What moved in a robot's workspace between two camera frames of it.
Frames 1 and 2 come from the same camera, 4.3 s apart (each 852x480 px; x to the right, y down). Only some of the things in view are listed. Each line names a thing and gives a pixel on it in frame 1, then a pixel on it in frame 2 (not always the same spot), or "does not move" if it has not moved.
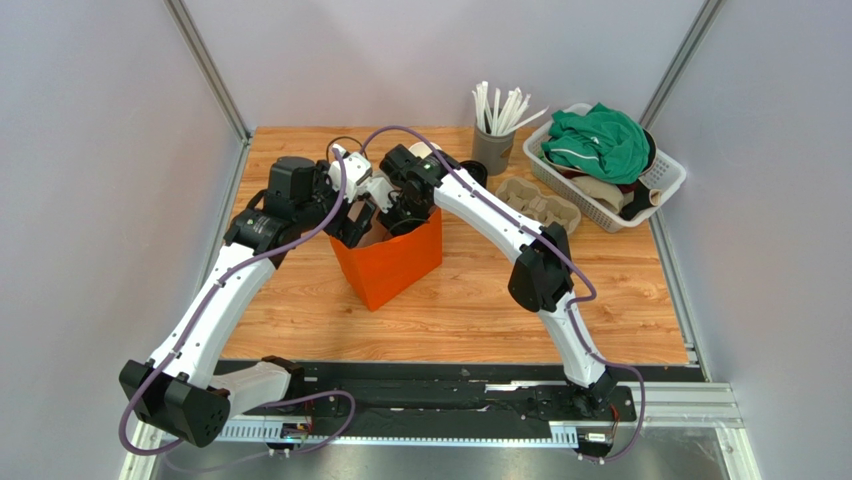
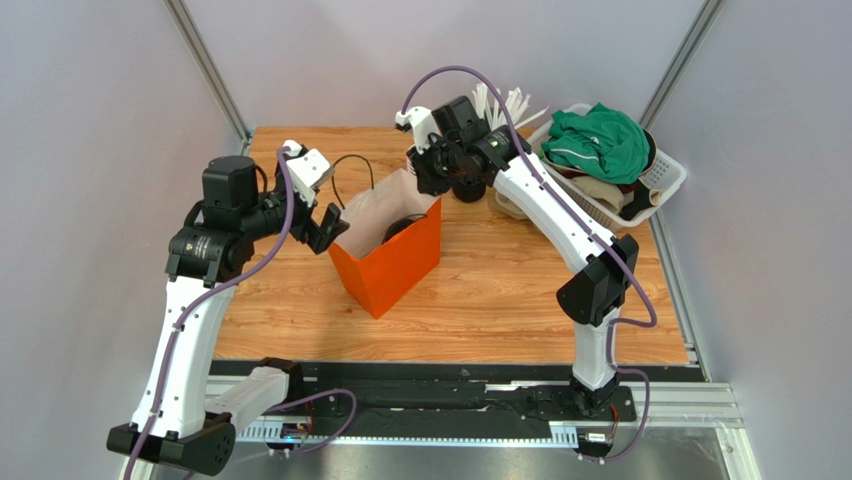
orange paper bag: (385, 265) does not move
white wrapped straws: (504, 115) does not move
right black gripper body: (405, 222) → (427, 168)
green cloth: (610, 142) does not move
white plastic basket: (665, 175) does not move
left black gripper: (344, 229) → (307, 231)
